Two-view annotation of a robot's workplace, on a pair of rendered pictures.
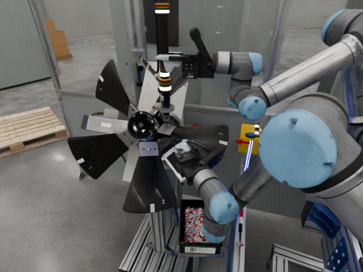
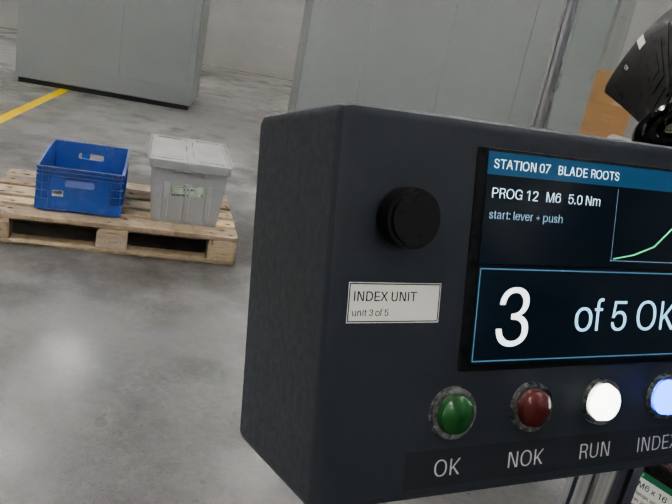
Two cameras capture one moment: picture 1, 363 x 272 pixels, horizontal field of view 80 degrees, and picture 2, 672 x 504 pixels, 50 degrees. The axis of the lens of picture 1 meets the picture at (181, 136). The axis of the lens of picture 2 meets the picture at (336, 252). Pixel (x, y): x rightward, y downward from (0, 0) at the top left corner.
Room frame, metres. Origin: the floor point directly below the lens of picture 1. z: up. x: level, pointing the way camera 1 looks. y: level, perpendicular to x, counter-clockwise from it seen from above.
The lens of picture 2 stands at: (-0.32, -0.33, 1.29)
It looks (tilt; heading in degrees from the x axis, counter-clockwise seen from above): 18 degrees down; 46
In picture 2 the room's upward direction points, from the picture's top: 11 degrees clockwise
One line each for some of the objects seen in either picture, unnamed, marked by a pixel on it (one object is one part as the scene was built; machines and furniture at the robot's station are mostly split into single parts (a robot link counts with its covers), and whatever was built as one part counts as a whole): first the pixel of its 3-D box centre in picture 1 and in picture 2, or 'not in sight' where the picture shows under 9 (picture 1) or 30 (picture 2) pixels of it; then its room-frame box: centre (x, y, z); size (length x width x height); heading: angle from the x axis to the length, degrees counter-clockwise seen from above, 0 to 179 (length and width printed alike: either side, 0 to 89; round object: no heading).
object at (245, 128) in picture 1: (249, 139); not in sight; (0.99, -0.37, 1.02); 0.16 x 0.10 x 0.11; 164
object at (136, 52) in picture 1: (138, 55); not in sight; (1.40, 0.27, 1.37); 0.10 x 0.07 x 0.09; 19
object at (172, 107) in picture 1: (165, 96); not in sight; (0.81, 0.07, 1.33); 0.09 x 0.07 x 0.10; 19
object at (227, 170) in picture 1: (197, 158); not in sight; (1.49, -0.14, 0.50); 2.59 x 0.03 x 0.91; 74
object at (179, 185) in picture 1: (179, 176); not in sight; (1.36, 0.02, 0.42); 0.04 x 0.04 x 0.83; 74
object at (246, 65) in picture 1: (243, 65); not in sight; (0.78, -0.22, 1.46); 0.11 x 0.08 x 0.09; 84
